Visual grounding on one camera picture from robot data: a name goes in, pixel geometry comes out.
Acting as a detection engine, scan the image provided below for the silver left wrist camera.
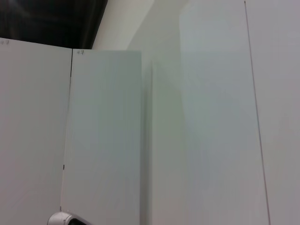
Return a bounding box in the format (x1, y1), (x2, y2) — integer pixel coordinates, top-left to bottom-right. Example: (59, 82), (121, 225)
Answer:
(46, 210), (94, 225)

